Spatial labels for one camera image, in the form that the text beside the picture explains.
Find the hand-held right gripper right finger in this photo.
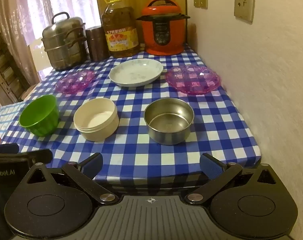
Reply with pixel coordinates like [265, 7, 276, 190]
[185, 153, 277, 204]

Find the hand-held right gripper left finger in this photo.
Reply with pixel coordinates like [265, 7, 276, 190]
[26, 152, 118, 204]

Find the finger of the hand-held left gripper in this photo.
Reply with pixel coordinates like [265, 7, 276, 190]
[0, 149, 53, 165]
[0, 143, 20, 154]

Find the green plastic bowl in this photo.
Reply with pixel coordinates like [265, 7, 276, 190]
[19, 95, 60, 137]

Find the cream plastic bowl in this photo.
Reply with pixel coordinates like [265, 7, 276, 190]
[73, 98, 119, 142]

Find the stainless steel bowl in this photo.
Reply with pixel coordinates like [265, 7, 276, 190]
[144, 97, 194, 145]

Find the small purple glass plate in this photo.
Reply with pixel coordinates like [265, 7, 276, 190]
[55, 70, 95, 95]

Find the large purple glass plate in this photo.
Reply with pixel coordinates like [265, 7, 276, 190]
[165, 64, 221, 96]

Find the white ceramic plate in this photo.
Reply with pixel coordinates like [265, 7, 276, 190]
[109, 58, 164, 88]

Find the light blue patterned cloth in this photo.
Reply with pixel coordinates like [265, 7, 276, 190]
[0, 100, 29, 143]

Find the blue white checked tablecloth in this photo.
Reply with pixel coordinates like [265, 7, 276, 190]
[0, 44, 262, 184]

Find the dark wooden folding rack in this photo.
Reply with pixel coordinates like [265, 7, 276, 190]
[0, 22, 29, 98]

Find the white chair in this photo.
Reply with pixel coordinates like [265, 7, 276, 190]
[28, 36, 53, 80]

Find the stainless steel steamer pot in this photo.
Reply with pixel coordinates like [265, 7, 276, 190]
[41, 12, 88, 71]

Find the brown metal canister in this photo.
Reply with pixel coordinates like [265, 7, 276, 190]
[85, 26, 109, 62]

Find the pink sheer curtain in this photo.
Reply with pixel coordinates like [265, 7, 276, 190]
[0, 0, 95, 75]

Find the large cooking oil bottle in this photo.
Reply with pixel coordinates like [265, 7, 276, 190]
[101, 0, 140, 58]

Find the red electric pressure cooker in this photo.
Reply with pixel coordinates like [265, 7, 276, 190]
[136, 0, 191, 55]

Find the large beige wall socket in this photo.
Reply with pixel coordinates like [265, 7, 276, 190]
[234, 0, 256, 22]

